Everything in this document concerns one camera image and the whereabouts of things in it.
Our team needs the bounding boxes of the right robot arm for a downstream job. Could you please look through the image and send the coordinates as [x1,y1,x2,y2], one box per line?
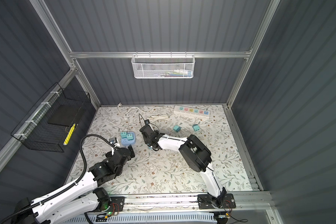
[140,120,226,207]

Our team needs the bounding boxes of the white bundled power cable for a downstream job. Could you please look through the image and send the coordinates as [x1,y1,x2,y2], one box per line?
[117,103,175,127]

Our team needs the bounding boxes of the yellow marker in basket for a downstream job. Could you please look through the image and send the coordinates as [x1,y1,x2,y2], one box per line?
[63,124,77,146]

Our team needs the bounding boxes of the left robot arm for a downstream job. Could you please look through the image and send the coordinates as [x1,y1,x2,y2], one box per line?
[10,146,135,224]

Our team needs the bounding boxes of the black wire side basket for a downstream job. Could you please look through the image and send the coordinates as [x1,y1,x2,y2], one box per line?
[11,85,91,153]

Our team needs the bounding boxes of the black pad in basket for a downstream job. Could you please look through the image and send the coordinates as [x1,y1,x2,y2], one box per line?
[48,105,85,127]

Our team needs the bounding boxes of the pens in white basket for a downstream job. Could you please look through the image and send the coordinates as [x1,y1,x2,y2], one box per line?
[155,70,193,78]

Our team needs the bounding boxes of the black corrugated cable hose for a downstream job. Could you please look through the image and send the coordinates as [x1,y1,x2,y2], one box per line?
[0,134,114,224]

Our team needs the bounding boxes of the white wire wall basket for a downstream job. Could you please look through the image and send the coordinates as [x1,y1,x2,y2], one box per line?
[131,55,196,79]

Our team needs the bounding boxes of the lavender square power socket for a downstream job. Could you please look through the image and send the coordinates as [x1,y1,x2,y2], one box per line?
[121,132,136,147]

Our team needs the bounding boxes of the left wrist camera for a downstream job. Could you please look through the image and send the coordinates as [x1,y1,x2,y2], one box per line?
[109,137,119,148]

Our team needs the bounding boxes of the white long power strip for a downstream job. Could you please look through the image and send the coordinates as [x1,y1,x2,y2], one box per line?
[173,105,211,119]

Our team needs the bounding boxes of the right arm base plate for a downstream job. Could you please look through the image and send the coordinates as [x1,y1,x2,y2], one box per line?
[197,194,236,210]

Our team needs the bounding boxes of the teal plug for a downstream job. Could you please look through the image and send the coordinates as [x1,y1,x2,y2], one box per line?
[120,132,127,138]
[173,125,181,132]
[126,133,134,141]
[192,124,201,132]

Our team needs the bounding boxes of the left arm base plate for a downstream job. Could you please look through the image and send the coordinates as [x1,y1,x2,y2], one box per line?
[93,197,126,212]

